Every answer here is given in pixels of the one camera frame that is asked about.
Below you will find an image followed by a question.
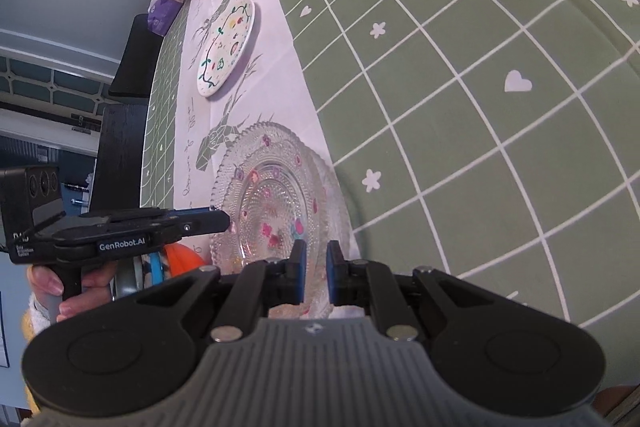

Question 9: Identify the teal glass panel door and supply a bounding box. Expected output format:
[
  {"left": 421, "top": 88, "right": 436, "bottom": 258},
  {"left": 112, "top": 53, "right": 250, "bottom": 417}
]
[{"left": 0, "top": 57, "right": 120, "bottom": 114}]

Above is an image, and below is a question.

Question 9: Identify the black wooden chair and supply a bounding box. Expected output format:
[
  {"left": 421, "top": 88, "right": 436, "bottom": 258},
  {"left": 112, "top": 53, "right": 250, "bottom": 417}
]
[{"left": 95, "top": 99, "right": 151, "bottom": 212}]

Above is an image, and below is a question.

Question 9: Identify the orange object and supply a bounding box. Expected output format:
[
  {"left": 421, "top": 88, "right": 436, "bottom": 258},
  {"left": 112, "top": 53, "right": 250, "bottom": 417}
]
[{"left": 164, "top": 243, "right": 207, "bottom": 279}]

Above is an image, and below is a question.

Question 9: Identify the purple tissue pack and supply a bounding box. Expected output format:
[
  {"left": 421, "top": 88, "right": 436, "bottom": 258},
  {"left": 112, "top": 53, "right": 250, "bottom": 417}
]
[{"left": 146, "top": 0, "right": 183, "bottom": 35}]

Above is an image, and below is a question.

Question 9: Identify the person's left hand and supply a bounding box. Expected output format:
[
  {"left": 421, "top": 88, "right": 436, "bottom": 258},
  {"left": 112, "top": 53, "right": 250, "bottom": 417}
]
[{"left": 27, "top": 263, "right": 119, "bottom": 323}]

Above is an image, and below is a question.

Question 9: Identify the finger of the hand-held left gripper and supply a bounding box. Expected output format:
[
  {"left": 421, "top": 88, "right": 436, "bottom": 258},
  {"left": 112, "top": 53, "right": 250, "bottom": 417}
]
[
  {"left": 160, "top": 212, "right": 232, "bottom": 239},
  {"left": 107, "top": 205, "right": 217, "bottom": 220}
]

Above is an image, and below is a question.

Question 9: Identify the grey round object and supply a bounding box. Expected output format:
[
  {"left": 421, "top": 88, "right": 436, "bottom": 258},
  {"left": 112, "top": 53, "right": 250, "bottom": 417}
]
[{"left": 113, "top": 257, "right": 145, "bottom": 302}]

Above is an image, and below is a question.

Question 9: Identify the white painted ceramic plate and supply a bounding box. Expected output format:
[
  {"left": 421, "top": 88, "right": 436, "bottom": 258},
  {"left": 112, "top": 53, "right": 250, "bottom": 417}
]
[{"left": 195, "top": 0, "right": 256, "bottom": 98}]

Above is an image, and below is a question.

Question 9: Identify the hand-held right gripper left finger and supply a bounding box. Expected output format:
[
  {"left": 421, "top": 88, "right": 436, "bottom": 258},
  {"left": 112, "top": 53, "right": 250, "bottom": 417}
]
[{"left": 135, "top": 239, "right": 308, "bottom": 343}]

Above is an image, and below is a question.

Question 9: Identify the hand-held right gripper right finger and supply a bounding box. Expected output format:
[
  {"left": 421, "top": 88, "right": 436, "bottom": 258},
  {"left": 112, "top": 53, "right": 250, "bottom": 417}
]
[{"left": 326, "top": 241, "right": 506, "bottom": 342}]

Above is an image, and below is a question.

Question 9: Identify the clear embossed glass plate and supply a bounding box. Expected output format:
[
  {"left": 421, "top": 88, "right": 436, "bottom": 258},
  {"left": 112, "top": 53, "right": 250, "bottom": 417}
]
[{"left": 210, "top": 121, "right": 353, "bottom": 320}]

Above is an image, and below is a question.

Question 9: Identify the blue object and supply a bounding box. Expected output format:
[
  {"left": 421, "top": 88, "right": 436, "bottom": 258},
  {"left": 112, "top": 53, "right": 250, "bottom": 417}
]
[{"left": 149, "top": 252, "right": 167, "bottom": 285}]

